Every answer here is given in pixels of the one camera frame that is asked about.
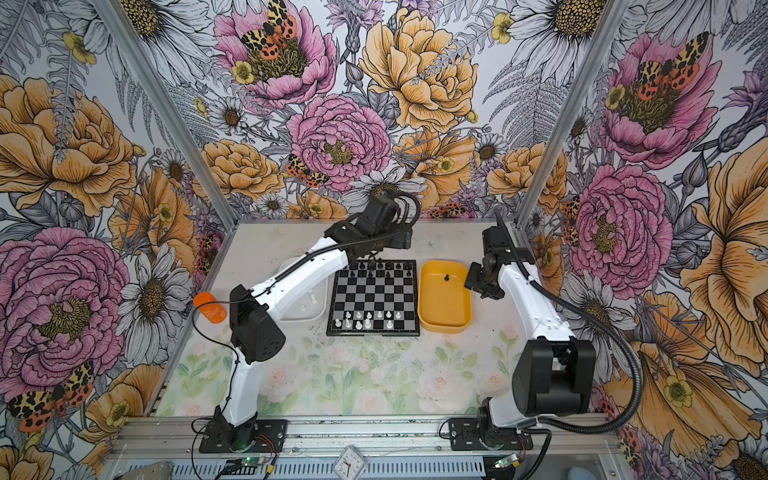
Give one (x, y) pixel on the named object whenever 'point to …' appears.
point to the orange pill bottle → (214, 312)
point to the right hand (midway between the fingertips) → (476, 294)
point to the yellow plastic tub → (445, 305)
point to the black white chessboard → (375, 298)
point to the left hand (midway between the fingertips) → (398, 239)
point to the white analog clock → (350, 464)
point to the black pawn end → (446, 278)
